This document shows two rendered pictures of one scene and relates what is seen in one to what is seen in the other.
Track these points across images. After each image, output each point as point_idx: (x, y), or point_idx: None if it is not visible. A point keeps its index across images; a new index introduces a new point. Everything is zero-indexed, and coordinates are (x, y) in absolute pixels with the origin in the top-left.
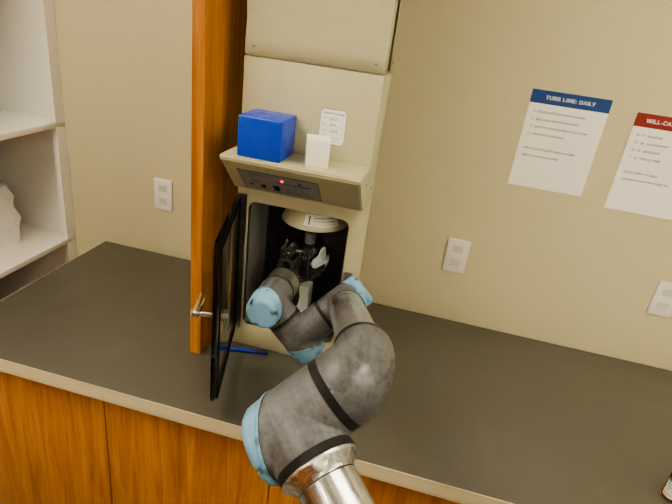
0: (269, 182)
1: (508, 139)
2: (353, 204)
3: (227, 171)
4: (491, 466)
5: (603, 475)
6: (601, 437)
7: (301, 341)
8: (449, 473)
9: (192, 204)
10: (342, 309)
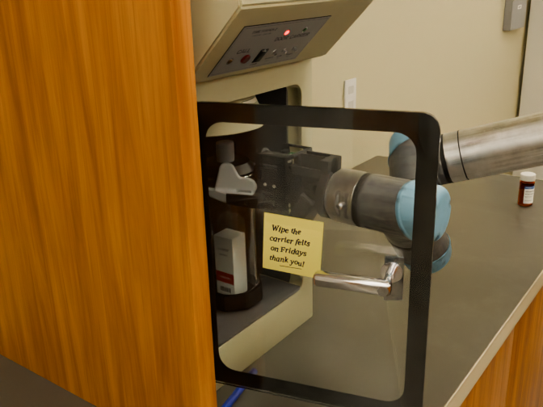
0: (263, 44)
1: None
2: (330, 44)
3: (216, 44)
4: (498, 262)
5: (503, 219)
6: (456, 207)
7: (445, 232)
8: (511, 285)
9: (183, 141)
10: (536, 122)
